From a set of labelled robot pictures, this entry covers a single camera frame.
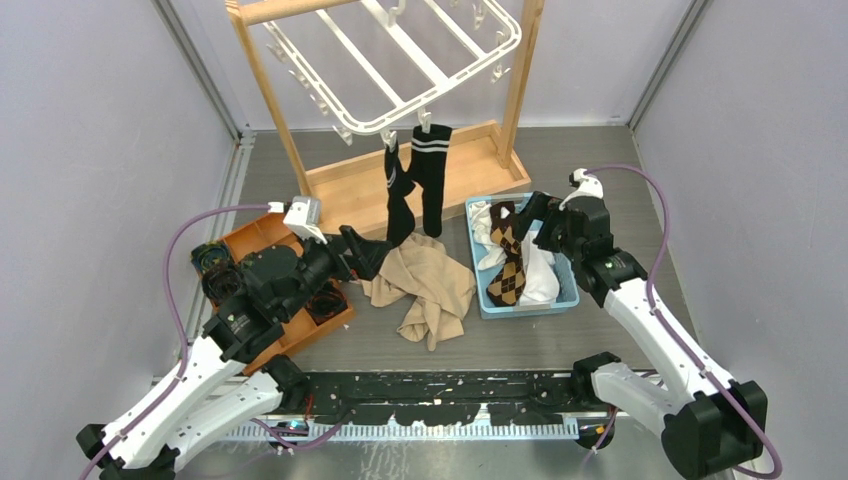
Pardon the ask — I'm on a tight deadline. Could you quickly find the white plastic clip hanger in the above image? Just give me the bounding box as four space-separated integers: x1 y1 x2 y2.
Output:
256 1 523 144

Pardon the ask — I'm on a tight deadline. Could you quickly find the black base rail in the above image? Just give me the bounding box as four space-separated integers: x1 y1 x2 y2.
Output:
261 356 613 427

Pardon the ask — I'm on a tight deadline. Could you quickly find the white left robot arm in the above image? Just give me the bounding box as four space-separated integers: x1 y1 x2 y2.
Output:
76 225 393 479

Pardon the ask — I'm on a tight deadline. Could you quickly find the orange compartment tray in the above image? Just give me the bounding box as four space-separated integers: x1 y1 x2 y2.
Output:
220 213 356 376

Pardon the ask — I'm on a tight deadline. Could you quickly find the white sock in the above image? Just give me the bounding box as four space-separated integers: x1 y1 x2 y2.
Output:
471 202 560 306

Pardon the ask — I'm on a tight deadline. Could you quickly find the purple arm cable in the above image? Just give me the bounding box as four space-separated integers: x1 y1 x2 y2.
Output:
582 164 784 480
78 203 346 480

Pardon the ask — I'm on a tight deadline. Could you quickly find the brown argyle sock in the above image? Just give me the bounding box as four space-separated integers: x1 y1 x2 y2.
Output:
486 201 526 307

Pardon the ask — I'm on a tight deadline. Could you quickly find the light blue plastic basket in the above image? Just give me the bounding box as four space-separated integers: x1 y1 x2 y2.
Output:
465 193 580 319

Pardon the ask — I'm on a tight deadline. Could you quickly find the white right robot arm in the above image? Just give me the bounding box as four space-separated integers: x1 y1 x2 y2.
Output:
514 192 768 479

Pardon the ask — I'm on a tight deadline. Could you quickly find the rolled dark patterned sock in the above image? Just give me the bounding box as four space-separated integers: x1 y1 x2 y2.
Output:
190 241 233 276

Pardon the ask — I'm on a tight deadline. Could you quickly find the rolled black sock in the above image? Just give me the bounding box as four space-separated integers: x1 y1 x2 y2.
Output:
305 282 348 326

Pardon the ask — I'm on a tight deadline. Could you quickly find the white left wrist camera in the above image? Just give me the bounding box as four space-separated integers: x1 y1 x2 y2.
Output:
267 195 327 244

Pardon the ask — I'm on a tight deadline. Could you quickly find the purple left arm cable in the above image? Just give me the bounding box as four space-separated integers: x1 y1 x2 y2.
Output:
78 203 346 480

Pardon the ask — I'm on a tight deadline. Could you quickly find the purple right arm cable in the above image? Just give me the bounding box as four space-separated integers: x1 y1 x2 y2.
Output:
582 164 784 480

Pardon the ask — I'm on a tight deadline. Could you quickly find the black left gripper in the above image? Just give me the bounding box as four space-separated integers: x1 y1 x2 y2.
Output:
279 224 391 320

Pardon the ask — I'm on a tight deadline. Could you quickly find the beige crumpled cloth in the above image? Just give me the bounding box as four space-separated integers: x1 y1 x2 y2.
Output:
360 232 477 352

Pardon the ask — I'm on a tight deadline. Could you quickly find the black white-striped sock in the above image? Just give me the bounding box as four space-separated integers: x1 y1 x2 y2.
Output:
384 143 416 246
407 123 453 238

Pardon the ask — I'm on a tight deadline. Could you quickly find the rolled dark green sock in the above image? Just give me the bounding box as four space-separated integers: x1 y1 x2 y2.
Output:
201 261 244 307

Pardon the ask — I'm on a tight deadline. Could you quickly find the wooden hanger stand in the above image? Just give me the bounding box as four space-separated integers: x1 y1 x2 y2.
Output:
226 1 544 235

